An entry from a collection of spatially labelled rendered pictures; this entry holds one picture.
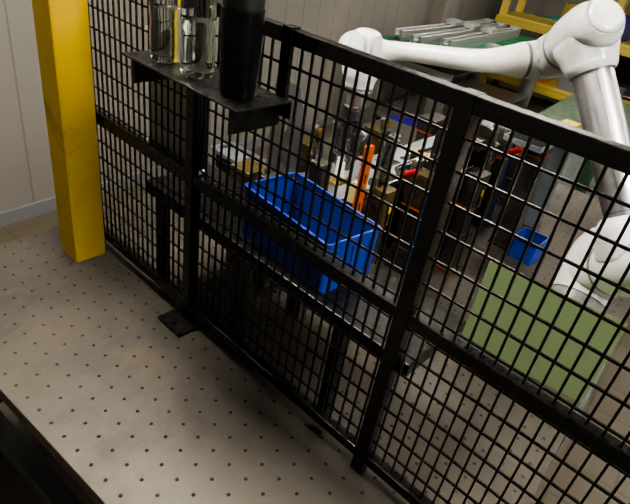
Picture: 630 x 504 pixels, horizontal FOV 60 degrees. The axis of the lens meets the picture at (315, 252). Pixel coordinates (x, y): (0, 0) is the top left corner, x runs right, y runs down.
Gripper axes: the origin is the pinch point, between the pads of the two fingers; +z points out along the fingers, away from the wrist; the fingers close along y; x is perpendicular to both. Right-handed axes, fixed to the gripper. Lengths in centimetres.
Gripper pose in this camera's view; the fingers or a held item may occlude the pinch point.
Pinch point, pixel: (342, 167)
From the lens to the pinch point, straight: 175.6
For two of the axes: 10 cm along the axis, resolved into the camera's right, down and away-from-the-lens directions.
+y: -7.2, -4.6, 5.2
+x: -6.8, 3.1, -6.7
